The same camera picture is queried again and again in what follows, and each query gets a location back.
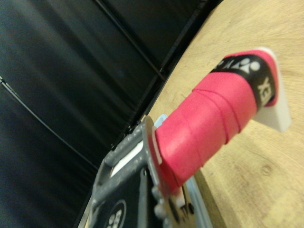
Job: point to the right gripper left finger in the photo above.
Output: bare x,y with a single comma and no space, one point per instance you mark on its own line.
107,161

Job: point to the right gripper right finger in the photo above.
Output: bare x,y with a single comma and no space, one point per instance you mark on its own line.
164,209

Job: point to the blue litter tray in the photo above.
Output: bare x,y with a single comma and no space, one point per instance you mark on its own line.
198,202

